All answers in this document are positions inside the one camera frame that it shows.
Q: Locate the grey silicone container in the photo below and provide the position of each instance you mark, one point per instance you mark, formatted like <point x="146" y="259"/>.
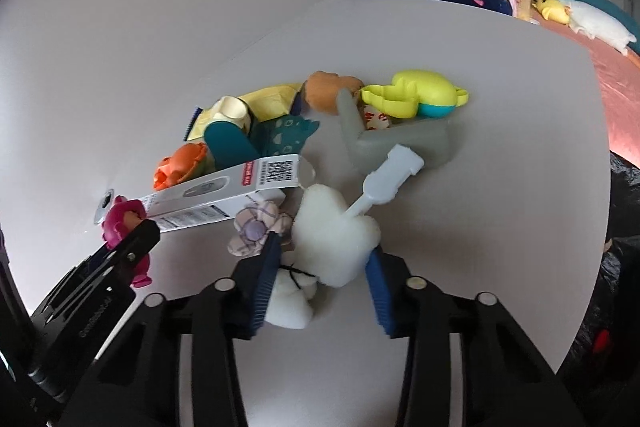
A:
<point x="385" y="147"/>

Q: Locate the orange brown plush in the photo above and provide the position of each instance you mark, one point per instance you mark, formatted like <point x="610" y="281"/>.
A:
<point x="325" y="92"/>

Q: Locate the silver round table fitting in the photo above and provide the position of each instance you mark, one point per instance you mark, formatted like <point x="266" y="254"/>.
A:
<point x="106" y="201"/>

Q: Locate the plaid fabric flower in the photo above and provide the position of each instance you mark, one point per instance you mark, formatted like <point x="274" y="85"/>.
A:
<point x="250" y="227"/>

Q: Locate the white fluffy heart plush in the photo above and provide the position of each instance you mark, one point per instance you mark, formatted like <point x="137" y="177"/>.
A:
<point x="330" y="232"/>

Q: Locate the small yellow duck plush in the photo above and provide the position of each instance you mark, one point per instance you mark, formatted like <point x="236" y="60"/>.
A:
<point x="552" y="9"/>

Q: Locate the teal rounded case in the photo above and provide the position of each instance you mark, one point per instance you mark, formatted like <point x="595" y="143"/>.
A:
<point x="227" y="144"/>

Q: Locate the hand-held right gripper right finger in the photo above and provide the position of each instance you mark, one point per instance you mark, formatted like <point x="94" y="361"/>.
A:
<point x="381" y="297"/>

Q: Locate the teal patterned packet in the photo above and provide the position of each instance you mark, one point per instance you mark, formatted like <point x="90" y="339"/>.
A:
<point x="285" y="132"/>

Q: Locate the pink bed sheet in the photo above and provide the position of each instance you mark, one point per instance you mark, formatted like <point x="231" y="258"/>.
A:
<point x="617" y="82"/>

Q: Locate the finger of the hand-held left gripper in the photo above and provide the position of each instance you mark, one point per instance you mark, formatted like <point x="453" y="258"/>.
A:
<point x="132" y="249"/>

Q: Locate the yellow dotted packet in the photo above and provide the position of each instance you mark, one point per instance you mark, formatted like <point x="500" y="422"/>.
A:
<point x="267" y="99"/>

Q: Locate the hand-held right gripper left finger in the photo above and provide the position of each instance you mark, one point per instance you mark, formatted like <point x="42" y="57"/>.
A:
<point x="262" y="287"/>

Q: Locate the white goose plush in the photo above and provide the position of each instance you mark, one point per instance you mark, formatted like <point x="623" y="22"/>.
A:
<point x="600" y="22"/>

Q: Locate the white cardboard box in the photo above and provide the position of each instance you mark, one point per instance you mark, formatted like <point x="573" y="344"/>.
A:
<point x="210" y="199"/>

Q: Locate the cream cup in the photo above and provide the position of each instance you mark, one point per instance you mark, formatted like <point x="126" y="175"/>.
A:
<point x="231" y="109"/>

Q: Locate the red and white sticker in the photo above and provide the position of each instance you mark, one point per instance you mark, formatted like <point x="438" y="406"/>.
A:
<point x="376" y="119"/>

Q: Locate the magenta toy figure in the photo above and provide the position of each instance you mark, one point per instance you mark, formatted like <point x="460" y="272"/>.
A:
<point x="117" y="222"/>

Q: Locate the orange crab toy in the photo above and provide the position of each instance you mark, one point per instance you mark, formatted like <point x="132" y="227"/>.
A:
<point x="177" y="164"/>

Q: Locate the yellow pouch with blue edge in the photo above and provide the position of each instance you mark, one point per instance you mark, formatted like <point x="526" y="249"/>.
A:
<point x="202" y="129"/>

